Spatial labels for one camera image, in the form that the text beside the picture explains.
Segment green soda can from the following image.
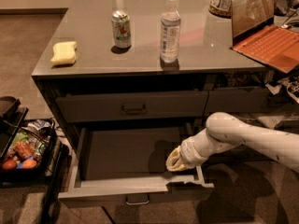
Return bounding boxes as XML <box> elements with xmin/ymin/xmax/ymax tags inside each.
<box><xmin>112</xmin><ymin>10</ymin><xmax>131</xmax><ymax>49</ymax></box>

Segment black white patterned bag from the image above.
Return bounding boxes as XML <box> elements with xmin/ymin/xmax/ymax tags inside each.
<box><xmin>265</xmin><ymin>74</ymin><xmax>299</xmax><ymax>104</ymax></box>

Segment yellow sponge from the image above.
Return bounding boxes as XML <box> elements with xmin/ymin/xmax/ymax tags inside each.
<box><xmin>50</xmin><ymin>41</ymin><xmax>77</xmax><ymax>65</ymax></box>

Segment black cart frame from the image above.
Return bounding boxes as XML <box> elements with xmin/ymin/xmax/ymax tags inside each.
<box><xmin>0</xmin><ymin>96</ymin><xmax>68</xmax><ymax>224</ymax></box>

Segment large snack jar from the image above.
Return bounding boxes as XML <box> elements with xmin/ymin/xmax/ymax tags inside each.
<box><xmin>209</xmin><ymin>0</ymin><xmax>232</xmax><ymax>18</ymax></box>

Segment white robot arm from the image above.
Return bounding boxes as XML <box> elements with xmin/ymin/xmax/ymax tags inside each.
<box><xmin>165</xmin><ymin>112</ymin><xmax>299</xmax><ymax>172</ymax></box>

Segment grey drawer cabinet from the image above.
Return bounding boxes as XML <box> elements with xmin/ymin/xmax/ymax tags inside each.
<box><xmin>31</xmin><ymin>0</ymin><xmax>299</xmax><ymax>174</ymax></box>

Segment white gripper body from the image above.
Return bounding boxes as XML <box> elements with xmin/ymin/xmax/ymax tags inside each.
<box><xmin>180</xmin><ymin>135</ymin><xmax>209</xmax><ymax>167</ymax></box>

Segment drawer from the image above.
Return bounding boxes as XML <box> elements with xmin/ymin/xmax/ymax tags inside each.
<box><xmin>59</xmin><ymin>125</ymin><xmax>214</xmax><ymax>207</ymax></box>
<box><xmin>205</xmin><ymin>87</ymin><xmax>269</xmax><ymax>113</ymax></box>
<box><xmin>56</xmin><ymin>91</ymin><xmax>208</xmax><ymax>123</ymax></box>

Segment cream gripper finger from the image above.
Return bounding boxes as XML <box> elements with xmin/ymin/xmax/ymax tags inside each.
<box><xmin>166</xmin><ymin>160</ymin><xmax>195</xmax><ymax>172</ymax></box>
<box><xmin>165</xmin><ymin>147</ymin><xmax>180</xmax><ymax>165</ymax></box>

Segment orange laptop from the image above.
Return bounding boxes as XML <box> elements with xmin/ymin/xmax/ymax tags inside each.
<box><xmin>231</xmin><ymin>0</ymin><xmax>299</xmax><ymax>73</ymax></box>

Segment plastic bags in drawer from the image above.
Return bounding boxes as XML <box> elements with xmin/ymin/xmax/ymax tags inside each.
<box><xmin>252</xmin><ymin>112</ymin><xmax>299</xmax><ymax>131</ymax></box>

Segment black basket of groceries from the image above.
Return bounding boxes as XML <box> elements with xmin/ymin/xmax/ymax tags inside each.
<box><xmin>0</xmin><ymin>119</ymin><xmax>56</xmax><ymax>182</ymax></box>

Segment clear water bottle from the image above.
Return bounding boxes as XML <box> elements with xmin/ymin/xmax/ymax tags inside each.
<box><xmin>160</xmin><ymin>0</ymin><xmax>181</xmax><ymax>63</ymax></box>

